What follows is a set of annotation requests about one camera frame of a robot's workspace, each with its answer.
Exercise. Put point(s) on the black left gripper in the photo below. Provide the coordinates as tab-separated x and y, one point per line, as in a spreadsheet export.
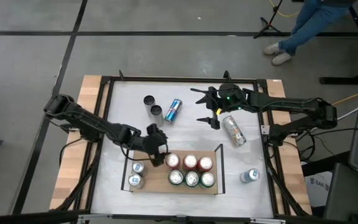
154	140

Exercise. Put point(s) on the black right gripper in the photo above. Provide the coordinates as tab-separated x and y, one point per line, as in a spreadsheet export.
228	99

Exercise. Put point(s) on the red soda can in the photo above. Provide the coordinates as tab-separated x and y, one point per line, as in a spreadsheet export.
205	163
172	160
190	161

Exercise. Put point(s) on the light blue energy drink can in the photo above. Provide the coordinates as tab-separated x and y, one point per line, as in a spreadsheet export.
139	168
250	175

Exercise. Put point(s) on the blue silver Red Bull can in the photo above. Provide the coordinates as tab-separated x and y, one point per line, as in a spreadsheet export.
135	180
173	111

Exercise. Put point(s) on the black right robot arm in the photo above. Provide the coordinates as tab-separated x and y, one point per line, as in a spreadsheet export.
291	104

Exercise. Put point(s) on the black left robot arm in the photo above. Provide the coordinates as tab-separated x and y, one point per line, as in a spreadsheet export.
89	121

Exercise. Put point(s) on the black tripod stand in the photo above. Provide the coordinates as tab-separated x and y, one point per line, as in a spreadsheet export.
269	24

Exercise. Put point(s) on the person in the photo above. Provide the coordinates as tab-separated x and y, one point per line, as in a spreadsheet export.
309	25

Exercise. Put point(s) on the white cardboard box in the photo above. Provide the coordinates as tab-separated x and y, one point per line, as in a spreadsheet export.
317	189

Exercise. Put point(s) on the wooden shelf with black frame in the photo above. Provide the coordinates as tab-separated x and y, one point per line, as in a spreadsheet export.
155	179

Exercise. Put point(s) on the black table frame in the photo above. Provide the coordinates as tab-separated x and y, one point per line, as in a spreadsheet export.
182	79

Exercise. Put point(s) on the silver corner bracket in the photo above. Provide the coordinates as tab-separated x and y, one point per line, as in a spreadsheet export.
264	129

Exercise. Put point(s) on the black desk leg frame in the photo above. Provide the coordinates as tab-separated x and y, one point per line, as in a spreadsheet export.
346	80

